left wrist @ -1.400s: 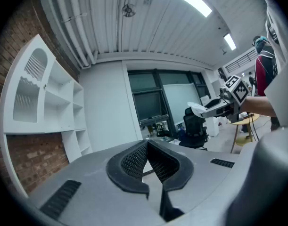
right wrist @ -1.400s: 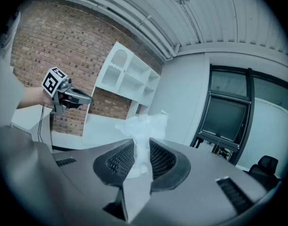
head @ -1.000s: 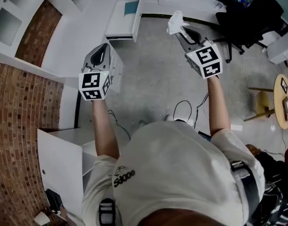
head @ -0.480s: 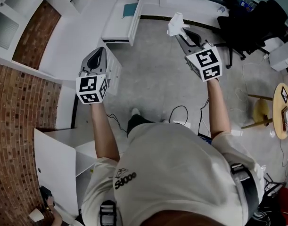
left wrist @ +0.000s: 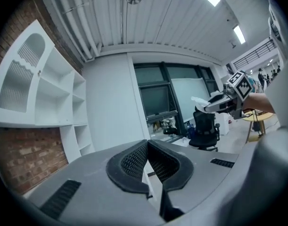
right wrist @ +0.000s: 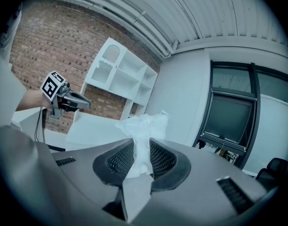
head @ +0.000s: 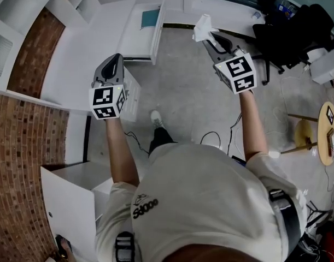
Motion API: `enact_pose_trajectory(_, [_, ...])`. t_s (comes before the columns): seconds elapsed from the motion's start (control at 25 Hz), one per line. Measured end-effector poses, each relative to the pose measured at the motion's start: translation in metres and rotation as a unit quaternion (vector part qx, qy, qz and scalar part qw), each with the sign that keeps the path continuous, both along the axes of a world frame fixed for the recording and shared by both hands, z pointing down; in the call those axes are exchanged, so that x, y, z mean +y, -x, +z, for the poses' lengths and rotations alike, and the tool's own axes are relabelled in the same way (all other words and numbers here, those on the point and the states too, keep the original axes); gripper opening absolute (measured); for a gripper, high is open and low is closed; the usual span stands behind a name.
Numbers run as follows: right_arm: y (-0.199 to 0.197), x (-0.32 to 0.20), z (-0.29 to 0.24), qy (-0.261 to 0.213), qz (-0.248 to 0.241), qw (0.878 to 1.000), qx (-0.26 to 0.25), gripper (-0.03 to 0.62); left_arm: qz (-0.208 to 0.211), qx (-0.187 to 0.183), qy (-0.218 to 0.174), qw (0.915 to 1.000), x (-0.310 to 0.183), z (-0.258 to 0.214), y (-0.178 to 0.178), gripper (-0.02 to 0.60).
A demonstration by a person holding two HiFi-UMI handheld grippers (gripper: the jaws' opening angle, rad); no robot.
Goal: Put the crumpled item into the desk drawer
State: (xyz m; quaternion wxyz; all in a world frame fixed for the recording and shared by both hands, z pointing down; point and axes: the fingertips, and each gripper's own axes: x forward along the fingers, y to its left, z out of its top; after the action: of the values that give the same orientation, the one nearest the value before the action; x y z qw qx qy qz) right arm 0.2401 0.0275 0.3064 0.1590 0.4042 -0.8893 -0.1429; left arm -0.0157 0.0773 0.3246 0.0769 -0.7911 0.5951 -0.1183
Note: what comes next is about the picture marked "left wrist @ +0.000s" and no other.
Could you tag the white board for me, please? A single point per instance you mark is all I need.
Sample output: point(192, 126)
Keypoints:
point(189, 95)

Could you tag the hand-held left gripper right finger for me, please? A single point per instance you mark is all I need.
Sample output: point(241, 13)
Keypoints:
point(169, 166)

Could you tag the person's right forearm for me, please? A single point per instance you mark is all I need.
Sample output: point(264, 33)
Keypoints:
point(259, 102)

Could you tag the person's light grey clothing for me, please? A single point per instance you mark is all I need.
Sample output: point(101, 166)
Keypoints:
point(268, 173)

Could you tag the white ceiling pipes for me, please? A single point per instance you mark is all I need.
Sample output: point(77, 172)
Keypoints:
point(80, 29)

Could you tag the dark framed window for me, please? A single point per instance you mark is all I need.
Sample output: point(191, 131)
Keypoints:
point(155, 98)

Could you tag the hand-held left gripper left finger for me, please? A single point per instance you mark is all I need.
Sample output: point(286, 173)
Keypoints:
point(132, 163)

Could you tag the black railing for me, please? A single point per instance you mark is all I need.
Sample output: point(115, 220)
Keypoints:
point(254, 53)

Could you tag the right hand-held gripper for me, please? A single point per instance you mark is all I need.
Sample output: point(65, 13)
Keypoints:
point(240, 86)

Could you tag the white shelf cabinet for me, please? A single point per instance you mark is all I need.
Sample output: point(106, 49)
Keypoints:
point(54, 98)

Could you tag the white slatted cabinet door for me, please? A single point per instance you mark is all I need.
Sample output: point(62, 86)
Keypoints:
point(28, 83)

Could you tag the yellow round table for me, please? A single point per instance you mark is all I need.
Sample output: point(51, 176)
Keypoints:
point(258, 117)

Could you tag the black office chair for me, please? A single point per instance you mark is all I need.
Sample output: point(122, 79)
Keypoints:
point(203, 128)

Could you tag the blue water bottle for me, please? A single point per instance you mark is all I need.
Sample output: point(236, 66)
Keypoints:
point(190, 131)

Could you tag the white item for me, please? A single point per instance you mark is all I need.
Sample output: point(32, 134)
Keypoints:
point(200, 102)

